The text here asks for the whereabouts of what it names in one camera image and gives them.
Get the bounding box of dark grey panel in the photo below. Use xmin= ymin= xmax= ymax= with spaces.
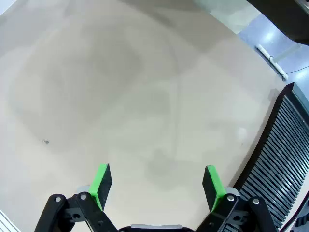
xmin=246 ymin=0 xmax=309 ymax=46

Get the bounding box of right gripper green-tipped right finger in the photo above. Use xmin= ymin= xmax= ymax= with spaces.
xmin=195 ymin=165 xmax=277 ymax=232

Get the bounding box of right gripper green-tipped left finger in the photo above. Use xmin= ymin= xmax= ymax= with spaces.
xmin=35 ymin=163 xmax=119 ymax=232

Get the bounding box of thin black floor cable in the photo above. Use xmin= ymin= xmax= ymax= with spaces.
xmin=269 ymin=56 xmax=309 ymax=76

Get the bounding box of white power strip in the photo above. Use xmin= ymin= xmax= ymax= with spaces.
xmin=255 ymin=44 xmax=289 ymax=80

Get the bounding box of thin red cable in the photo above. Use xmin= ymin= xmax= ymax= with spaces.
xmin=280 ymin=200 xmax=309 ymax=232

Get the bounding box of black slotted PCB rack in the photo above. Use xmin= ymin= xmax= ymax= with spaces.
xmin=224 ymin=82 xmax=309 ymax=232

